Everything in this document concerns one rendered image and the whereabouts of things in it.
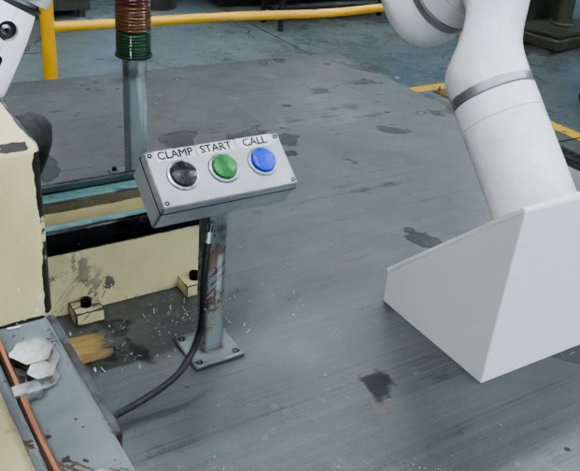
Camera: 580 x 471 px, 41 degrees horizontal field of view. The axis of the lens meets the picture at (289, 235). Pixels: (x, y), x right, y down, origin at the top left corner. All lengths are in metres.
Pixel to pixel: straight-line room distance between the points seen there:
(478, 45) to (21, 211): 0.90
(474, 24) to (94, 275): 0.62
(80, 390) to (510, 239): 0.63
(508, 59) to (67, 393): 0.86
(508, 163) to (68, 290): 0.62
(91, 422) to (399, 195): 1.14
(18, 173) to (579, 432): 0.83
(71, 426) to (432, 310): 0.74
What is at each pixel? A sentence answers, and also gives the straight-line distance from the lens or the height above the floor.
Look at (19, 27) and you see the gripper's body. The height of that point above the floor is 1.20.
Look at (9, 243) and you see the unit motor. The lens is 0.29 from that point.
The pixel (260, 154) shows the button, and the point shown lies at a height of 1.07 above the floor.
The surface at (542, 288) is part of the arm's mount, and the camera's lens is 1.01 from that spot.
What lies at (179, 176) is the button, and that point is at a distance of 0.83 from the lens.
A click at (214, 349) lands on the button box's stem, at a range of 1.00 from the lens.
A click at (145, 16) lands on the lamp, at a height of 1.10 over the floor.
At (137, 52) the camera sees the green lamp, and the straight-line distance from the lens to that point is 1.35.
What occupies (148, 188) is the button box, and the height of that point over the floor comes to 1.05.
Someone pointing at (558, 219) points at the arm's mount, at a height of 1.03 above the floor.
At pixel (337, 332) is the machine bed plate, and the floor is 0.80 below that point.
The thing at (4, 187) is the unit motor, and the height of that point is 1.30.
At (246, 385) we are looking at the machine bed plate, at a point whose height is 0.80.
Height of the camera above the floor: 1.42
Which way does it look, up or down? 29 degrees down
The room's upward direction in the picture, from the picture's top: 5 degrees clockwise
